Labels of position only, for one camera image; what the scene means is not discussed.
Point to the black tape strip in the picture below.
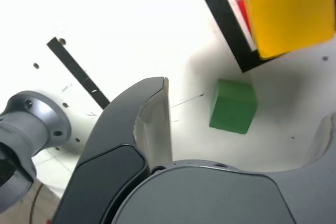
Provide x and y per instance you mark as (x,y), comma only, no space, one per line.
(78,74)

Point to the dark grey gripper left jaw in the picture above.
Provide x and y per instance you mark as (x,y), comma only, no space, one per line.
(110,142)

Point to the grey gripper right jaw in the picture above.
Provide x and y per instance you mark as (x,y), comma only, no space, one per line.
(210,197)

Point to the yellow cube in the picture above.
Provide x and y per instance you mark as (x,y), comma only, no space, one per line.
(291,16)

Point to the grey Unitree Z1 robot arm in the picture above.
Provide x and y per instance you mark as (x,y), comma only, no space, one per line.
(29,124)

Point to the green cube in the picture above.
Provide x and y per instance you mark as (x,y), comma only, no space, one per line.
(232,108)

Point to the red cube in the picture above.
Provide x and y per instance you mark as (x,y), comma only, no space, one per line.
(242,9)

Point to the black tape square outline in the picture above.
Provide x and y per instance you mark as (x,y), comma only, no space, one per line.
(225,22)

